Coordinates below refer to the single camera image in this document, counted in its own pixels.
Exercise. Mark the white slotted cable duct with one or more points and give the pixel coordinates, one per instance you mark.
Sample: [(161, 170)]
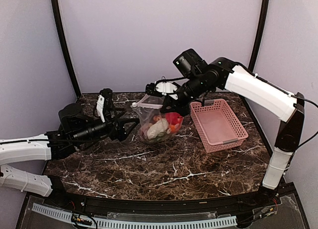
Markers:
[(121, 221)]

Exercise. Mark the orange fruit toy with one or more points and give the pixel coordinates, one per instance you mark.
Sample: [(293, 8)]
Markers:
[(173, 129)]

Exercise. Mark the left black frame post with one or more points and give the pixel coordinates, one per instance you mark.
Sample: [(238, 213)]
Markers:
[(64, 47)]

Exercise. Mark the pink plastic basket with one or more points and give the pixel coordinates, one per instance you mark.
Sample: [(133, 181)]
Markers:
[(217, 125)]

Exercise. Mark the yellow peach toy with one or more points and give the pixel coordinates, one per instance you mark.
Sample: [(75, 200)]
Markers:
[(156, 118)]

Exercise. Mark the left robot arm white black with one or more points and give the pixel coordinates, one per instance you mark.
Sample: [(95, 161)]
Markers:
[(28, 149)]

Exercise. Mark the clear zip top bag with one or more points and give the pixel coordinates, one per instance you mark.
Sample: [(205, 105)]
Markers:
[(146, 109)]

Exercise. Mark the right black frame post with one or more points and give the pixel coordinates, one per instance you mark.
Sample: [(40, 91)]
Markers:
[(259, 34)]

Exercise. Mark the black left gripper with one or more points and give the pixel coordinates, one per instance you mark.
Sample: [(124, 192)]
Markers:
[(119, 133)]

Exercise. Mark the red round fruit toy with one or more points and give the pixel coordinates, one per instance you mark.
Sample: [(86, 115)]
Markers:
[(143, 135)]

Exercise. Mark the wrinkled white radish toy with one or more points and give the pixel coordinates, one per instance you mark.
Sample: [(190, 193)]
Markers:
[(159, 127)]

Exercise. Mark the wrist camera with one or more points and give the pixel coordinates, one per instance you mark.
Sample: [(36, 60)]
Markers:
[(162, 88), (104, 105)]

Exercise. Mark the black frame post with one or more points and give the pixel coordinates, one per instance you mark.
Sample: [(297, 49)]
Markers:
[(259, 34), (64, 47)]

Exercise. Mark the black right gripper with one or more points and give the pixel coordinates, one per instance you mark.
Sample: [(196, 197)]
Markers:
[(174, 106)]

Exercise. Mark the red tomato toy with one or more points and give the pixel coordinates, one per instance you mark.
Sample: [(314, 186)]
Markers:
[(173, 118)]

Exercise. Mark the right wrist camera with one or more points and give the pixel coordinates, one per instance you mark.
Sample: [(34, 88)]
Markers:
[(162, 88)]

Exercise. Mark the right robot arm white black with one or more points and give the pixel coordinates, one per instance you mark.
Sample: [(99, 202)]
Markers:
[(228, 75)]

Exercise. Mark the black front rail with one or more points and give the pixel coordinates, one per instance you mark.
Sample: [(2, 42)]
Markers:
[(102, 206)]

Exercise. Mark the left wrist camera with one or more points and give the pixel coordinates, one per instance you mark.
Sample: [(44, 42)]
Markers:
[(104, 105)]

